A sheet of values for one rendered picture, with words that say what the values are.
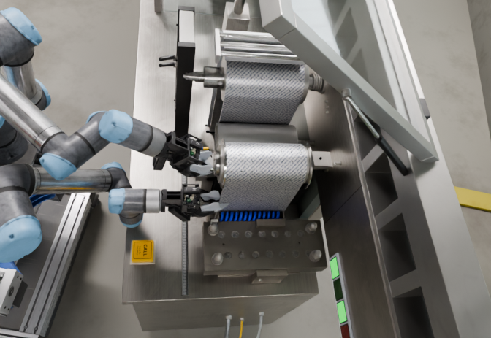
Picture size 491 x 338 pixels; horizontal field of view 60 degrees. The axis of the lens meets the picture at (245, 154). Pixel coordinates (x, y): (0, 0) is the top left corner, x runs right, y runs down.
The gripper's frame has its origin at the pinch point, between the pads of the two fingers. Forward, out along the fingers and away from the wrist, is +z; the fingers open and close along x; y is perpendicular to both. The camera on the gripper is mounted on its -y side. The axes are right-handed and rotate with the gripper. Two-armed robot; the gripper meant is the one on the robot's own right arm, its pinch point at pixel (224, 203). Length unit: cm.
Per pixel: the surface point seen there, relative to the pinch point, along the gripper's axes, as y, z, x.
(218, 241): -6.1, -1.7, -10.6
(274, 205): -1.7, 16.7, -0.3
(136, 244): -16.6, -28.2, -7.9
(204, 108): -19, -4, 50
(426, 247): 54, 31, -31
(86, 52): -109, -74, 154
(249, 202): 1.0, 7.9, -0.3
